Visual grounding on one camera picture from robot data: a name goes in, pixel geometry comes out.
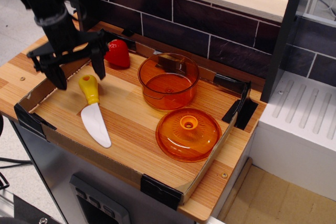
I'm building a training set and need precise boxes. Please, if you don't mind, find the white toy sink drainboard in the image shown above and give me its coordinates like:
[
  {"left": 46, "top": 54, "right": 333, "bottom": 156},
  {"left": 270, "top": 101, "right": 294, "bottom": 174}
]
[{"left": 249, "top": 72, "right": 335, "bottom": 200}]

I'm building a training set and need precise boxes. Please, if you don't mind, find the dark grey vertical post right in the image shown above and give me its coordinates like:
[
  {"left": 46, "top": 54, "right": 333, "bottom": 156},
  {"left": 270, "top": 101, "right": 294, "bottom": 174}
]
[{"left": 260, "top": 0, "right": 300, "bottom": 103}]

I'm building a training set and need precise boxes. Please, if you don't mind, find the red toy strawberry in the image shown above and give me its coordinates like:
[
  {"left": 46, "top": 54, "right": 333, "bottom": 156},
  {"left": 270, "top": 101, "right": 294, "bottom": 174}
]
[{"left": 104, "top": 39, "right": 130, "bottom": 68}]

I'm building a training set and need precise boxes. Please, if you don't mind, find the grey oven control panel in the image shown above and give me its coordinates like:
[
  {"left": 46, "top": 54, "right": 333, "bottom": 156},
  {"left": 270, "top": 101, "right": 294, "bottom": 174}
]
[{"left": 70, "top": 175, "right": 131, "bottom": 223}]

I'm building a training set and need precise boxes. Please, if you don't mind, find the orange transparent pot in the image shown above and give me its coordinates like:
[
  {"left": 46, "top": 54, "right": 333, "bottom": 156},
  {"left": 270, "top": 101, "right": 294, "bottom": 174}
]
[{"left": 138, "top": 53, "right": 200, "bottom": 111}]

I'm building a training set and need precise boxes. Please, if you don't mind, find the cardboard fence with black tape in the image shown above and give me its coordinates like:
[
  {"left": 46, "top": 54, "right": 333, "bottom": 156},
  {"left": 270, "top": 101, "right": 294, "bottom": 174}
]
[{"left": 15, "top": 35, "right": 265, "bottom": 219}]

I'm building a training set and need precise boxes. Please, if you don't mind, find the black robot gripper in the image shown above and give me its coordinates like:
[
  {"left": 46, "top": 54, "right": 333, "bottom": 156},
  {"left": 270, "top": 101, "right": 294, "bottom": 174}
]
[{"left": 27, "top": 11, "right": 108, "bottom": 90}]

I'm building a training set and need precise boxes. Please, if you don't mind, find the yellow handled white toy knife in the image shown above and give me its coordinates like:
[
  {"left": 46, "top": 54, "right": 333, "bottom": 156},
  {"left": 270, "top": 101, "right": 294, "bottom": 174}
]
[{"left": 79, "top": 74, "right": 112, "bottom": 148}]

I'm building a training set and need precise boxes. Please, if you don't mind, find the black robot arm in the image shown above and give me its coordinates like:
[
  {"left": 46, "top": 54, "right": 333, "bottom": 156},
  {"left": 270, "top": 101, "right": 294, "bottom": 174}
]
[{"left": 21, "top": 0, "right": 108, "bottom": 90}]

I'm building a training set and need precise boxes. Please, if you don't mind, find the orange transparent pot lid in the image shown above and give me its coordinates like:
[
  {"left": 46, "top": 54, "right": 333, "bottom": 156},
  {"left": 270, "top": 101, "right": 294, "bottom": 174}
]
[{"left": 155, "top": 108, "right": 222, "bottom": 163}]

